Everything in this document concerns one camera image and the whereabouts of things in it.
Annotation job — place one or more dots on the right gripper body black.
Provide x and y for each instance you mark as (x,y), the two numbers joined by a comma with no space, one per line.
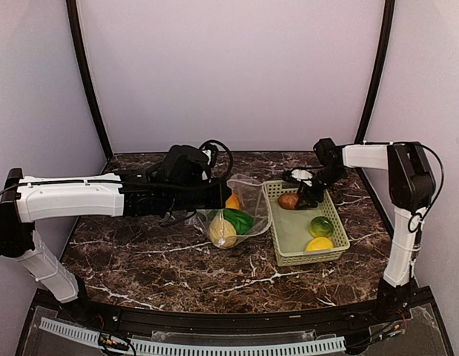
(322,188)

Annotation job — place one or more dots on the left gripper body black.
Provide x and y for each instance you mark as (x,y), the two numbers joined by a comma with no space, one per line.
(187,197)

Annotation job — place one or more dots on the brown potato toy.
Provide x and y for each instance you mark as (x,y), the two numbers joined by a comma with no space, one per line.
(288,200)

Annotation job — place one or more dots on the pale green plastic basket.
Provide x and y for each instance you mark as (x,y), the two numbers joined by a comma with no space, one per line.
(290,228)

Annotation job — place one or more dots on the beige wrinkled round food toy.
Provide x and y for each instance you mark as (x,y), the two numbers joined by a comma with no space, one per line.
(222,233)

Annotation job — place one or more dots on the clear dotted zip top bag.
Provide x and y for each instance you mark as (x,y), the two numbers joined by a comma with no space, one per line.
(253,201)

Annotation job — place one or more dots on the bok choy toy green white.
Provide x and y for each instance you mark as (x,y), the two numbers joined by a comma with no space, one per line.
(241,221)

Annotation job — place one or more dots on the orange yellow pepper toy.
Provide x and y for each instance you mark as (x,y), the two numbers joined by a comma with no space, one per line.
(233,202)

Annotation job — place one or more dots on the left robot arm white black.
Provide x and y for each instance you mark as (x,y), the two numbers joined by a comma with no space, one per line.
(187,179)

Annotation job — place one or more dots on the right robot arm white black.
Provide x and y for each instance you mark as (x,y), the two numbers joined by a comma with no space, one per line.
(411,189)

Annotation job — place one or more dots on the light green round food toy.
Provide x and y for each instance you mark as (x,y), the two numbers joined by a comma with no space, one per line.
(321,227)

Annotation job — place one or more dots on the yellow lemon toy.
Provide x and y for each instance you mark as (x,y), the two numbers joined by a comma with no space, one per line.
(319,244)

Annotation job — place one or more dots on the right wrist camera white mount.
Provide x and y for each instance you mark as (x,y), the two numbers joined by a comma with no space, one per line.
(298,176)

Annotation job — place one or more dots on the right black frame post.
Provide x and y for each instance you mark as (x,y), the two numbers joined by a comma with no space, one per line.
(377,72)

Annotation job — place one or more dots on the black frame post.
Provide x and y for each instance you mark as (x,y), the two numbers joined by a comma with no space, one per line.
(87,82)
(377,72)

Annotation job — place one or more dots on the black front rail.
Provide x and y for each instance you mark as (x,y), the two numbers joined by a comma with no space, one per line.
(342,319)

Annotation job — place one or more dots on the white slotted cable duct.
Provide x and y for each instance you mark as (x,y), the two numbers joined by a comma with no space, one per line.
(174,343)

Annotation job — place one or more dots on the left black frame post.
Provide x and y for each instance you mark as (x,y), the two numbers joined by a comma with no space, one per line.
(87,82)

